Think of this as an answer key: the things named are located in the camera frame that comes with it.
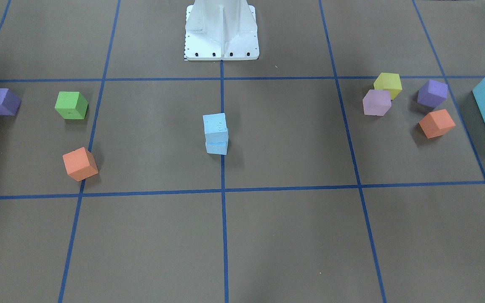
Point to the light blue block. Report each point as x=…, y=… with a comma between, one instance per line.
x=215, y=128
x=220, y=148

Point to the light pink foam block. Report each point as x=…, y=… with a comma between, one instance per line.
x=376, y=102

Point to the orange foam block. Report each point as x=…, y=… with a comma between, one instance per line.
x=437, y=123
x=80, y=164

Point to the yellow foam block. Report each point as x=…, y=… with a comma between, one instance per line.
x=390, y=82

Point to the green foam block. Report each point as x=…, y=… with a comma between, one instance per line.
x=71, y=105

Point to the purple foam block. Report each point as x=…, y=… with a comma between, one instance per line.
x=9, y=102
x=432, y=94

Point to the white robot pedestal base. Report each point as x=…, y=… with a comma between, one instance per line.
x=221, y=30

